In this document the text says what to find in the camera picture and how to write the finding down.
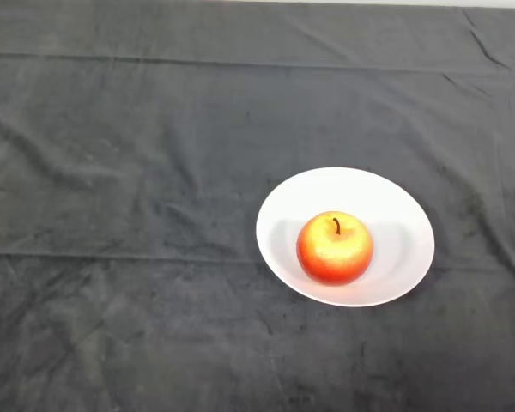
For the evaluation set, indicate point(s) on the red yellow apple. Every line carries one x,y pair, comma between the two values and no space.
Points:
335,253

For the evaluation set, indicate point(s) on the white round plate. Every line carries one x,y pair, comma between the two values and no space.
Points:
395,257

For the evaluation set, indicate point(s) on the dark grey cloth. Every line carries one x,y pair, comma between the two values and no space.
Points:
111,129

